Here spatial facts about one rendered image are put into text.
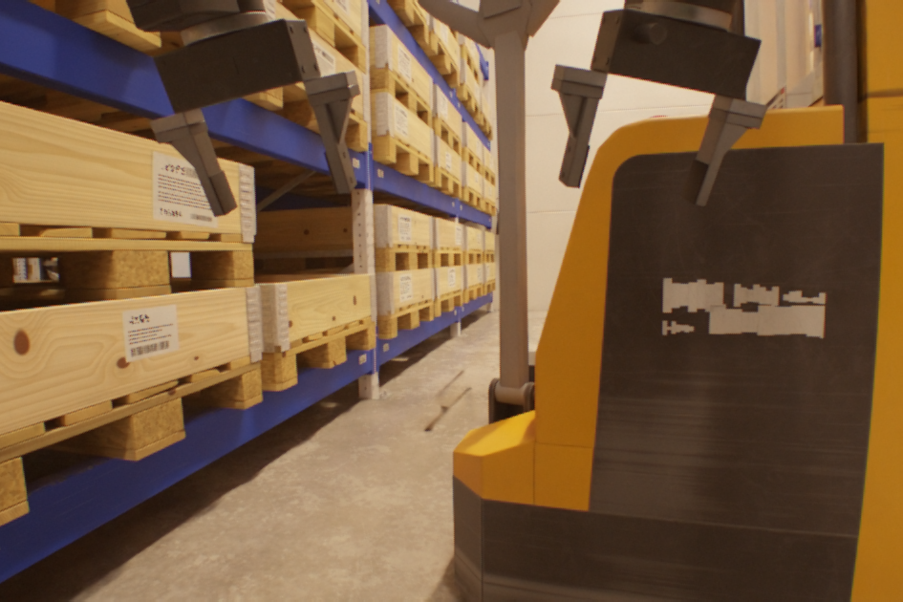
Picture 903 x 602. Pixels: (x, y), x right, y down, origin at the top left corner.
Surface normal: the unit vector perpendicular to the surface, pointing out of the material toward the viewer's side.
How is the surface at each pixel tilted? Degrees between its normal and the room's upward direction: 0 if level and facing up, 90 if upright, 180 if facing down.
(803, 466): 90
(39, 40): 90
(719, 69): 113
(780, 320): 90
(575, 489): 90
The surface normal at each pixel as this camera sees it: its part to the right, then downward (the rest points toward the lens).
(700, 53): 0.10, 0.47
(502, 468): -0.31, 0.09
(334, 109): -0.11, 0.48
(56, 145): 0.97, 0.00
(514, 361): -0.57, 0.08
